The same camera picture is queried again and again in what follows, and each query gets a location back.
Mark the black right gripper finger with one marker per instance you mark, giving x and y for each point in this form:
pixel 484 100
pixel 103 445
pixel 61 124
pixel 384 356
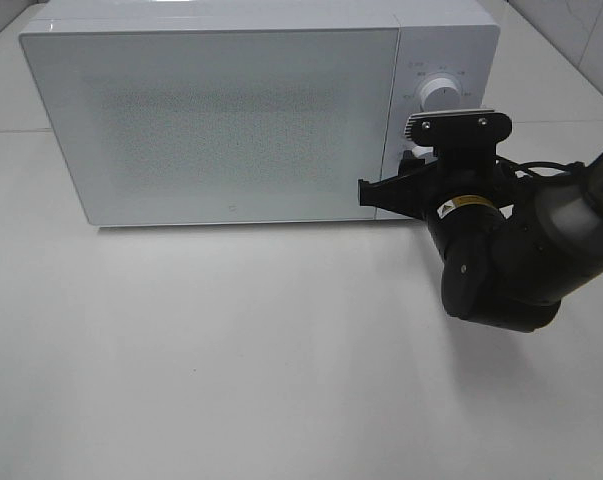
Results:
pixel 409 163
pixel 405 194

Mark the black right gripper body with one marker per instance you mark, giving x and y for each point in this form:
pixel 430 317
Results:
pixel 465 197

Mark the white microwave knob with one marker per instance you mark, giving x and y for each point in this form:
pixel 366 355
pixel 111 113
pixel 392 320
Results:
pixel 421 151
pixel 439 92

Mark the white microwave door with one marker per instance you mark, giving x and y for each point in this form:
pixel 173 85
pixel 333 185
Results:
pixel 220 127

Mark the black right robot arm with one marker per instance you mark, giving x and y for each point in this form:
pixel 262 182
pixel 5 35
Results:
pixel 514 239

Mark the white microwave oven body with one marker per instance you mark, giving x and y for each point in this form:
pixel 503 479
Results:
pixel 456 38

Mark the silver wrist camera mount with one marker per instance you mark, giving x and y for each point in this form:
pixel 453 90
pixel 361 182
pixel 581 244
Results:
pixel 458 129

